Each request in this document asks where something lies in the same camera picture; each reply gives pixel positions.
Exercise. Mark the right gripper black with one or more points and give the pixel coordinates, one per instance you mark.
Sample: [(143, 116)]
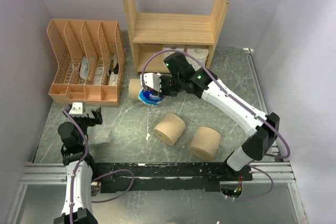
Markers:
[(164, 93)]

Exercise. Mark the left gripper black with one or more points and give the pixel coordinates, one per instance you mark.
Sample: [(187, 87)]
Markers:
[(91, 122)]

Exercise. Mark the blue Tempo roll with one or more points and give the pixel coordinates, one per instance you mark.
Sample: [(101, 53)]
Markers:
[(150, 97)]

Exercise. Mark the white red-dotted paper roll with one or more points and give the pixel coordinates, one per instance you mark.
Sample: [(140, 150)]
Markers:
[(200, 53), (166, 54)]

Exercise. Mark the brown paper towel roll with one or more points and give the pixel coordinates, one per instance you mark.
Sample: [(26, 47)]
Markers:
[(134, 88), (170, 129), (205, 143)]

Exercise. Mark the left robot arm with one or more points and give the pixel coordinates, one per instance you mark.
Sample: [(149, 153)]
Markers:
[(79, 164)]

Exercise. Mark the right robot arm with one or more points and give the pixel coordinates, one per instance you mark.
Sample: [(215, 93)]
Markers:
[(260, 127)]

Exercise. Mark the wooden two-tier shelf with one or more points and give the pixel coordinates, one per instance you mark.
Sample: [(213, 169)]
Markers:
[(149, 32)]

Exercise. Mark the white barcode packet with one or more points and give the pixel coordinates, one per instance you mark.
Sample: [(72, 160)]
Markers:
[(98, 74)]

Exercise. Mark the white paper clip box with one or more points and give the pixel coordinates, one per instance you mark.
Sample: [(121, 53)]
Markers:
[(113, 80)]

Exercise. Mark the blue correction tape package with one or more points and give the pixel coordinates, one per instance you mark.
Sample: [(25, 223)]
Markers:
[(84, 68)]

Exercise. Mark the black stapler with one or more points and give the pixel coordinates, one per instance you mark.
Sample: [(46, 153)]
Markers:
[(114, 65)]

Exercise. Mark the pink plastic desk organizer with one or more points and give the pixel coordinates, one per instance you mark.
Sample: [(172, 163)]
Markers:
[(91, 61)]

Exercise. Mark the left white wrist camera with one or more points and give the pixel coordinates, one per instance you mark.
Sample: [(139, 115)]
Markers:
[(77, 109)]

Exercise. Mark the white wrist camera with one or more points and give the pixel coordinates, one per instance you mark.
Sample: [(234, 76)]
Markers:
[(77, 109), (151, 81)]

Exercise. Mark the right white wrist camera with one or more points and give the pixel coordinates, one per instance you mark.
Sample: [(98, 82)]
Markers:
[(151, 81)]

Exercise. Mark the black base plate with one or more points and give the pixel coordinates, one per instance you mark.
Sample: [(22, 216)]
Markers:
[(124, 179)]

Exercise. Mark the aluminium frame rail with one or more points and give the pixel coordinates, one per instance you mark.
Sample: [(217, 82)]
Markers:
[(53, 173)]

